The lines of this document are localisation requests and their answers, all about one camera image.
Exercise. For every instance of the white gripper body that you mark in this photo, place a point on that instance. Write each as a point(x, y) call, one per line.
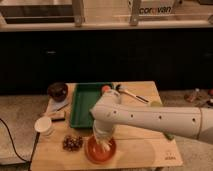
point(103, 131)

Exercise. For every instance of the yellow banana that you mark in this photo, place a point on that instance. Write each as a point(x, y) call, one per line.
point(105, 146)

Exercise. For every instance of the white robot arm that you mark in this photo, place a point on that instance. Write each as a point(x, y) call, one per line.
point(189, 122)

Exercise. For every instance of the red bowl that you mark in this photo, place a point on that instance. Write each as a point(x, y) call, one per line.
point(96, 154)

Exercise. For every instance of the dark brown bowl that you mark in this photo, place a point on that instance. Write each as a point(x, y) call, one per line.
point(58, 91)

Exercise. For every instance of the green tray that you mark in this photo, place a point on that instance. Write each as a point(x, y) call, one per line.
point(85, 95)

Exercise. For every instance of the orange fruit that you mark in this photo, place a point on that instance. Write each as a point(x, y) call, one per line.
point(105, 88)

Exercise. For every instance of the wooden block sponge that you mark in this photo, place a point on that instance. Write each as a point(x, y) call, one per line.
point(56, 115)

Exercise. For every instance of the green round fruit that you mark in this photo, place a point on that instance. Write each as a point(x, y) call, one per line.
point(156, 104)

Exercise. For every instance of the white lidded jar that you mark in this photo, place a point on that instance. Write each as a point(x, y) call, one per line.
point(43, 125)

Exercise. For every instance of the white corovan box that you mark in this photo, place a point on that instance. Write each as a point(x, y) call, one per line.
point(156, 7)

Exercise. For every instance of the black handled spoon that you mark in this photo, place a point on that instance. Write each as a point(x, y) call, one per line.
point(121, 89)

